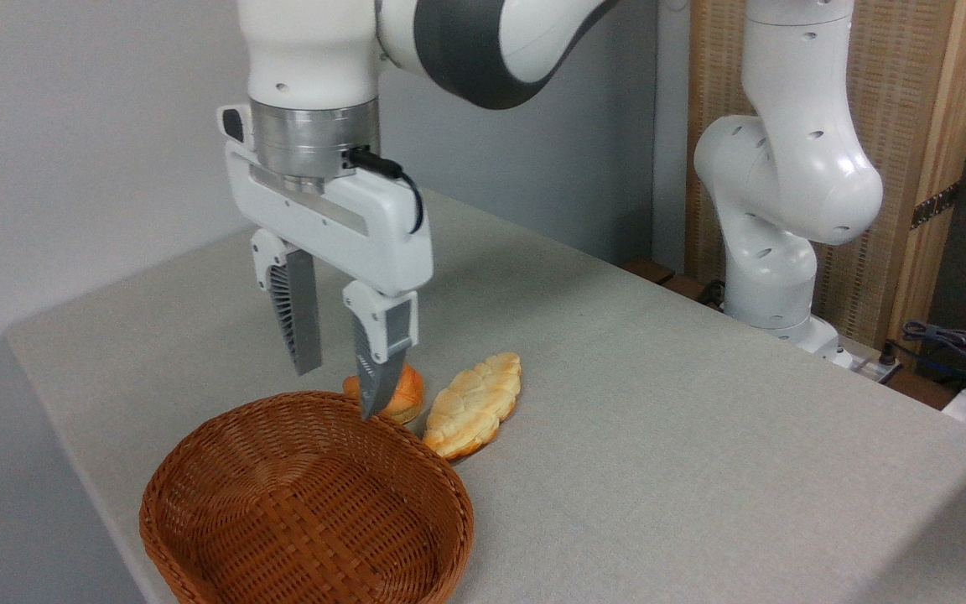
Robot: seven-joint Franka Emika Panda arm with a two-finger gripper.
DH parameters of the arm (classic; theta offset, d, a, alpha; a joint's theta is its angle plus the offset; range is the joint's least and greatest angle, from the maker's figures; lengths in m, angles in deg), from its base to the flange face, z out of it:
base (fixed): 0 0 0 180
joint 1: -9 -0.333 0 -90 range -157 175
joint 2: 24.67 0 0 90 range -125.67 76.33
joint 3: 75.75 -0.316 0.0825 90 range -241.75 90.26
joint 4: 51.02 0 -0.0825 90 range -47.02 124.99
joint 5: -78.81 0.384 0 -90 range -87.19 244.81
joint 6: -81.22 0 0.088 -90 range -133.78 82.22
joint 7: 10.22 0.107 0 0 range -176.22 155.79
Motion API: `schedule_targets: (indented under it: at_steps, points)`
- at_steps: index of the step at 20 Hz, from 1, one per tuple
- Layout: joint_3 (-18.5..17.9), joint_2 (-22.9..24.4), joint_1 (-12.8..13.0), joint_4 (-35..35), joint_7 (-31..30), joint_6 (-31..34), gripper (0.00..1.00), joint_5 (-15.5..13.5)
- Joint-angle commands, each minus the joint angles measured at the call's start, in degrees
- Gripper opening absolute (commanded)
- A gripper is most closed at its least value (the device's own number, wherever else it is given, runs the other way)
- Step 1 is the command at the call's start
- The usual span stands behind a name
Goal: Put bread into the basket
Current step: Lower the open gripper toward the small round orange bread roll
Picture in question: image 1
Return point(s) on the long braided bread loaf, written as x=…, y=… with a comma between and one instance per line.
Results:
x=475, y=407

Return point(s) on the grey tablecloth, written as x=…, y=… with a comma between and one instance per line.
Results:
x=684, y=436

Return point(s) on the wooden woven screen panel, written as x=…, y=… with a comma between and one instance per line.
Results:
x=898, y=84

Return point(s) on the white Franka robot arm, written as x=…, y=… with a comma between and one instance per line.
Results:
x=785, y=168

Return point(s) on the round orange bread bun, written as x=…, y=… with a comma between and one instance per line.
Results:
x=410, y=394

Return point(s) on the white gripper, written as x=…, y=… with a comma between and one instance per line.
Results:
x=340, y=226

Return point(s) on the brown wooden block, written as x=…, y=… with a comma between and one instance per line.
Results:
x=649, y=270

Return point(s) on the brown woven wicker basket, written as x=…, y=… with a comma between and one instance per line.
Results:
x=298, y=512

